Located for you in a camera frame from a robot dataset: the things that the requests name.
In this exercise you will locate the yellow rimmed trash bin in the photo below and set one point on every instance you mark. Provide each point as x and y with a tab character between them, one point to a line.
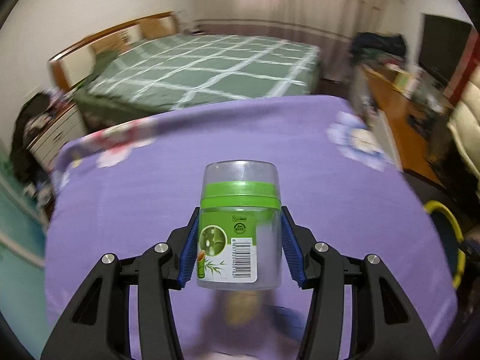
451	238

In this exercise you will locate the pink white curtain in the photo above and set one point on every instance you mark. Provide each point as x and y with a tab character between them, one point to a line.
328	24

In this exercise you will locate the pile of clothes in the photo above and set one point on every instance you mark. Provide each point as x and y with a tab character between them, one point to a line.
374	46

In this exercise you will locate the cream puffer jacket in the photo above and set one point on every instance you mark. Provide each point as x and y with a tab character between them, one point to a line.
464	127

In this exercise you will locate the black television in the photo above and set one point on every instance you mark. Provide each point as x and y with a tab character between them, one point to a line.
442	44

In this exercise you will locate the bed with green quilt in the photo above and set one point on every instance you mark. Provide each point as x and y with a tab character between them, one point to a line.
180	71

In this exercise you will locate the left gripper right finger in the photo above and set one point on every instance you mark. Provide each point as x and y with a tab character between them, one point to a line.
292	248

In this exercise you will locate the sliding wardrobe door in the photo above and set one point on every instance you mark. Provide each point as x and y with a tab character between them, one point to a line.
23	243

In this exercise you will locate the white nightstand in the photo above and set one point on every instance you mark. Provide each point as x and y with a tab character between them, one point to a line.
67	126

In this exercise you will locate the wooden long cabinet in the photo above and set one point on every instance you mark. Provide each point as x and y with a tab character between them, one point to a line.
386	112

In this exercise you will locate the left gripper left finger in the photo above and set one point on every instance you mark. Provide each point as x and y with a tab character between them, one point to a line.
188	254

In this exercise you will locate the clear green lid jar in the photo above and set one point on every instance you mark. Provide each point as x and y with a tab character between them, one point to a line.
239	233

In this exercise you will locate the purple floral tablecloth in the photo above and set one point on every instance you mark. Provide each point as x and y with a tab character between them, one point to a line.
378	284

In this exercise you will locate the dark clothes on nightstand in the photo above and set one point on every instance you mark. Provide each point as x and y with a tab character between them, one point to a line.
26	168

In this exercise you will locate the wooden headboard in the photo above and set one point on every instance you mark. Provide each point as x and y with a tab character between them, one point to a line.
72	65

